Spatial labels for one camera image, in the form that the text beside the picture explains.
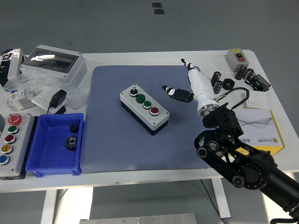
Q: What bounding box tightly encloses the grey clear-lid distribution box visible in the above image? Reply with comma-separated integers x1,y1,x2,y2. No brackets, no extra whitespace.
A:
19,44,87,89

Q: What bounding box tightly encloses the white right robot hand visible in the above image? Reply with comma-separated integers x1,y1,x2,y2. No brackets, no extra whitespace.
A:
162,58,221,116

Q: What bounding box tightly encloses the black cylindrical capacitor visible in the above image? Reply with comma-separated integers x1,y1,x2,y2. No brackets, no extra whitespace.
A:
213,80,223,95
235,64,248,81
242,68,255,83
211,71,222,88

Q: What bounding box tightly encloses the large black gear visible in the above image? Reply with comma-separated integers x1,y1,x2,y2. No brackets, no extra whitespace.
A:
64,135,79,152

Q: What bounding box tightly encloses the clear plastic bag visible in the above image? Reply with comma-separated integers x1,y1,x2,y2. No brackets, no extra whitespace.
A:
3,67,91,110

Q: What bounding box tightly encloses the grey four-button control box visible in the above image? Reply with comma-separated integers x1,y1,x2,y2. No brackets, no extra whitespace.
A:
119,84,170,136

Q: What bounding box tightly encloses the blue plastic bin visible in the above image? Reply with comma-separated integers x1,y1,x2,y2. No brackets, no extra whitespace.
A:
25,113,85,177

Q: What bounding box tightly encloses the black module green terminal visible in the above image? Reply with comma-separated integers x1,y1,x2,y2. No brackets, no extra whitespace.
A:
249,74,271,92

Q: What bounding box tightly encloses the black hex nut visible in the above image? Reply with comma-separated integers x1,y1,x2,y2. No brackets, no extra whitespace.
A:
222,78,235,91

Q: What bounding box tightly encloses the grey five-button control box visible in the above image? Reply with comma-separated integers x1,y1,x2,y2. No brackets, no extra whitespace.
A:
0,113,35,180

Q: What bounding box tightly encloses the black foil bag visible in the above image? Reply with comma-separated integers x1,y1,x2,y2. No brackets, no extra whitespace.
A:
0,49,12,87

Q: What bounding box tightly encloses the black power adapter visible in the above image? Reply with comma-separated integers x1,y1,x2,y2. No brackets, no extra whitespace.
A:
47,89,68,115

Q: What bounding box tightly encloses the white rectangular device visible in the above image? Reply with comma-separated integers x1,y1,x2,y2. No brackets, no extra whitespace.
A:
7,48,26,81

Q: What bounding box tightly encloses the white wall socket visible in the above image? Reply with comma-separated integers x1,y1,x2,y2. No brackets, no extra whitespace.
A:
31,91,56,110

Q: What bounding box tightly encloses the grey metal plate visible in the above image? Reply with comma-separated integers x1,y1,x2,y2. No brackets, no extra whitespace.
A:
79,212,199,224

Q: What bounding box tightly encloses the yellow white cardboard box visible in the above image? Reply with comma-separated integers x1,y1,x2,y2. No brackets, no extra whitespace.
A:
233,109,286,154

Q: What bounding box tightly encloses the white wall switch plate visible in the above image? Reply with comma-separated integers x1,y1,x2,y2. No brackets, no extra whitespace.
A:
244,90,271,110

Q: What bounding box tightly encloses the grey-blue table mat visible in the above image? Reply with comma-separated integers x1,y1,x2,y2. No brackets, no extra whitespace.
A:
80,65,211,174

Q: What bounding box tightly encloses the white circuit breaker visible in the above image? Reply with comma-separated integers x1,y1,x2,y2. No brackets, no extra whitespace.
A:
5,87,36,111

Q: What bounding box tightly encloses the grey rocker switch box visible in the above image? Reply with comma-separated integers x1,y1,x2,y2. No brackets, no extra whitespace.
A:
226,48,249,72

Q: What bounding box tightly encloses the white table leg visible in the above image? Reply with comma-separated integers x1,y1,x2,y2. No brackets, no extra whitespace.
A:
211,178,232,219
40,189,68,224

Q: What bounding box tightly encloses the thin black cable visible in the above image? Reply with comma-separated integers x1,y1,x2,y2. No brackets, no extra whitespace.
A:
200,179,225,219

